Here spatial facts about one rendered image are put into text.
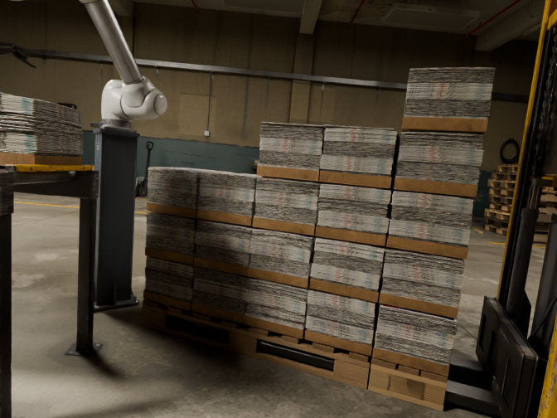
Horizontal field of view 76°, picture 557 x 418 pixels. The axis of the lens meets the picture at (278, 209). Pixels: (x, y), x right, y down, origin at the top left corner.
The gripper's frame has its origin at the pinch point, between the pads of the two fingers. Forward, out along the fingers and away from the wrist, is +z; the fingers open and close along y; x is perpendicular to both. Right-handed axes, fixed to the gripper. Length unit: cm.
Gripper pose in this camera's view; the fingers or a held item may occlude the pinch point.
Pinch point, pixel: (21, 81)
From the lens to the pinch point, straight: 161.0
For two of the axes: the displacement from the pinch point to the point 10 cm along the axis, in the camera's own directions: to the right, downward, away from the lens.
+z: 8.4, 5.4, 0.6
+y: -5.4, 8.4, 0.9
